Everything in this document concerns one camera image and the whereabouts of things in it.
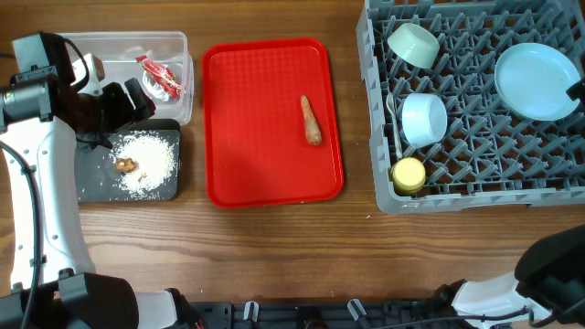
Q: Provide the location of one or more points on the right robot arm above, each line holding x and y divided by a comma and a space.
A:
547, 286

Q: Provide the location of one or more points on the green bowl with rice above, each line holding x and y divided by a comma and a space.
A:
415, 45

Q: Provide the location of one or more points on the small light blue bowl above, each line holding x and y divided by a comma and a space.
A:
424, 119

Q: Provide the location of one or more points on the grey dishwasher rack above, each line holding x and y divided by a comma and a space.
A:
489, 154

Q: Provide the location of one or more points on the brown food scrap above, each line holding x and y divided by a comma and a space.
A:
125, 165

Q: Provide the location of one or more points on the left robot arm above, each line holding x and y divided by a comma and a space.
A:
45, 113

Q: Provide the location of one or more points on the spilled white rice pile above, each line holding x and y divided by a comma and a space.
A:
156, 157

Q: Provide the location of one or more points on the red snack wrapper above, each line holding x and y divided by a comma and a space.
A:
162, 75

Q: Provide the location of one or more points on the red plastic tray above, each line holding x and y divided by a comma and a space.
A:
256, 153

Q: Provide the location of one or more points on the clear plastic bin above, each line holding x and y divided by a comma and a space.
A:
118, 52

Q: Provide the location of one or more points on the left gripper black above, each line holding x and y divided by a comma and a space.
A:
124, 112

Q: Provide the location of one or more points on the white plastic spoon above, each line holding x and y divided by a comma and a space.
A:
395, 128

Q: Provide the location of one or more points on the large light blue plate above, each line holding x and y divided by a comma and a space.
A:
532, 79

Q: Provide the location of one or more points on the black plastic tray bin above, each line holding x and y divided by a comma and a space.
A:
94, 173

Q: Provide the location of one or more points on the yellow plastic cup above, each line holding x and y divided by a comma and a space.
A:
408, 176

